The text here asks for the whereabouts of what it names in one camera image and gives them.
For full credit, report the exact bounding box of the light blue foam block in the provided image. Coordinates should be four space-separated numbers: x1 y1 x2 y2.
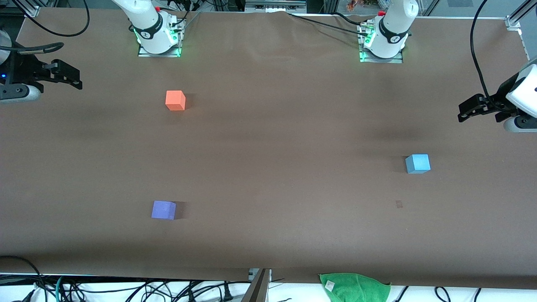
405 154 431 174

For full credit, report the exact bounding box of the orange foam block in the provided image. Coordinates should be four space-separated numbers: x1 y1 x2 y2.
165 90 186 111

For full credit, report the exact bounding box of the purple foam block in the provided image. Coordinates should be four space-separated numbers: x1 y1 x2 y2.
151 200 177 220

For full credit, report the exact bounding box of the green microfibre cloth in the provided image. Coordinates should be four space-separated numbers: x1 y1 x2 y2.
319 273 391 302

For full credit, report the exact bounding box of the grey electronics box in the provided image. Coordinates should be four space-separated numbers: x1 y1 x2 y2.
245 0 307 13

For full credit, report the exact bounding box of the brown table cover sheet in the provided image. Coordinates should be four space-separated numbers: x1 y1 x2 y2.
0 8 537 290

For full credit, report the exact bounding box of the grey aluminium profile bar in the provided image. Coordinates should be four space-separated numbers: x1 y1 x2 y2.
241 268 271 302

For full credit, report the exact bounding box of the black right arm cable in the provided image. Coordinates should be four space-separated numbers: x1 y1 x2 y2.
0 0 90 55

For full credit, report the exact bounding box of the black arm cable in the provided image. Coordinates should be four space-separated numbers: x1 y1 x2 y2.
470 0 492 101
0 0 90 55

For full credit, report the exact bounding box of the aluminium frame corner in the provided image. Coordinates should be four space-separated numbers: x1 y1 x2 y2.
10 0 41 17
506 0 537 31

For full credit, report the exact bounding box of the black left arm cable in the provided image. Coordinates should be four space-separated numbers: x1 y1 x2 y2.
470 0 492 101

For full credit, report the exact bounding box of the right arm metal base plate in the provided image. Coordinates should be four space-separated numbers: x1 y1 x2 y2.
138 19 185 57

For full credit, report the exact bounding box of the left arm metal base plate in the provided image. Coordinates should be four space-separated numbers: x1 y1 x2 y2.
359 23 404 64

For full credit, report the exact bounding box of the long black table cable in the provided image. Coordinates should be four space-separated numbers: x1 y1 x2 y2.
287 12 370 37

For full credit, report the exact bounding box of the black looped floor cable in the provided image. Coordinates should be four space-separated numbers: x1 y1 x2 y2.
0 255 44 292

